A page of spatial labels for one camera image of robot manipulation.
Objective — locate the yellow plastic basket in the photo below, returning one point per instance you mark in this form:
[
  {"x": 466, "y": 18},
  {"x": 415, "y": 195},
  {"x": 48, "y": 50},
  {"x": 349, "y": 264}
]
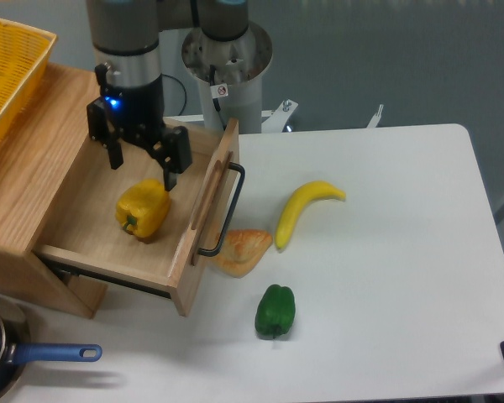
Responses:
[{"x": 24, "y": 54}]

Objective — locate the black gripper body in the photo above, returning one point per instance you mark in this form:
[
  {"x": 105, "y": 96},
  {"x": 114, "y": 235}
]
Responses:
[{"x": 134, "y": 106}]

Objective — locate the wooden drawer cabinet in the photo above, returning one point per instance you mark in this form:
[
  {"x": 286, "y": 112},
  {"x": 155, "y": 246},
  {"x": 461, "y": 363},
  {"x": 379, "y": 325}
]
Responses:
[{"x": 35, "y": 158}]

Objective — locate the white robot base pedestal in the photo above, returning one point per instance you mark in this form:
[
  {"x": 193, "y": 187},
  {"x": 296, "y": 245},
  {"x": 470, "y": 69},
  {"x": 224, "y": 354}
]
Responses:
[{"x": 229, "y": 77}]

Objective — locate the open wooden top drawer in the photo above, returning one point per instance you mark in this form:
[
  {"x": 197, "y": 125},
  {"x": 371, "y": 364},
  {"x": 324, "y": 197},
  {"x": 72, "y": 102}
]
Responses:
[{"x": 83, "y": 237}]

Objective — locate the yellow banana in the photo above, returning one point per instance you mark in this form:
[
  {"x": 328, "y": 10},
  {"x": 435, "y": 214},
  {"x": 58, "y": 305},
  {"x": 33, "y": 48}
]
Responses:
[{"x": 297, "y": 202}]

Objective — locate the green bell pepper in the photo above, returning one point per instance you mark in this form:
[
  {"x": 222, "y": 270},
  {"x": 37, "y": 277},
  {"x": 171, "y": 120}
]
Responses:
[{"x": 276, "y": 312}]

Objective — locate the black drawer handle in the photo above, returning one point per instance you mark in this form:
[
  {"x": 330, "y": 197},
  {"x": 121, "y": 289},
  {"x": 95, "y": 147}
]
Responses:
[{"x": 209, "y": 253}]

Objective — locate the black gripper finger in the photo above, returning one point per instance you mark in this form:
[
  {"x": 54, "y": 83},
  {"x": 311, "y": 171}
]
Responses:
[
  {"x": 172, "y": 150},
  {"x": 99, "y": 130}
]

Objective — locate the toy croissant pastry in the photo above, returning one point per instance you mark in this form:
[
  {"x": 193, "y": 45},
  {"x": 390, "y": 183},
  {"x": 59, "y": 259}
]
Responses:
[{"x": 241, "y": 251}]

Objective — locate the black pan blue handle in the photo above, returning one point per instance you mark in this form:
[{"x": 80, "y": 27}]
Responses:
[{"x": 17, "y": 348}]

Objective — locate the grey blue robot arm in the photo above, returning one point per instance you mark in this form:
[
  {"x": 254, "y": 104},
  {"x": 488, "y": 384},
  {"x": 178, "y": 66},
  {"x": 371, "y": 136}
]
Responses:
[{"x": 126, "y": 33}]

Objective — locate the yellow bell pepper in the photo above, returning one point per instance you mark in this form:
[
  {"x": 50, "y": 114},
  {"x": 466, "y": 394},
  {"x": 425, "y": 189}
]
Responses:
[{"x": 143, "y": 208}]

